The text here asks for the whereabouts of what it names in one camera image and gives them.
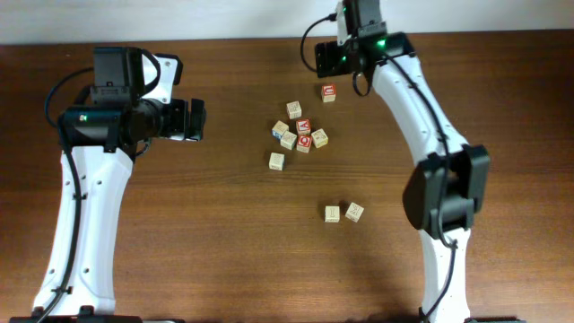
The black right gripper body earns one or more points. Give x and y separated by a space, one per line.
324 59

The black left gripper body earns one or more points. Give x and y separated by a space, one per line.
171 119

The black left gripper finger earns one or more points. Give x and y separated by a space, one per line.
197 112
194 129

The red letter U block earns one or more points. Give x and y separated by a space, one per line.
328 93

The wooden letter X block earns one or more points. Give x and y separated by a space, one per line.
354 212

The wooden block green side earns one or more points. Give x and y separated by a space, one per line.
332 214

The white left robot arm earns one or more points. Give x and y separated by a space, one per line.
110 124

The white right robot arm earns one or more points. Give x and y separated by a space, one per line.
445 191

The wooden block top middle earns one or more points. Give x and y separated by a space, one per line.
294 109

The wooden block blue side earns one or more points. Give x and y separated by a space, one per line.
279 129

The red letter V block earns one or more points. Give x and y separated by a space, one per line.
303 126

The wooden block yellow side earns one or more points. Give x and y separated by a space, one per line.
319 138

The wooden block lower left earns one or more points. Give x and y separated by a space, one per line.
276 161

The plain wooden block centre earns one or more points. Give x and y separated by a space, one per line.
288 140

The red letter Q block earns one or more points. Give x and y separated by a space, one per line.
304 143

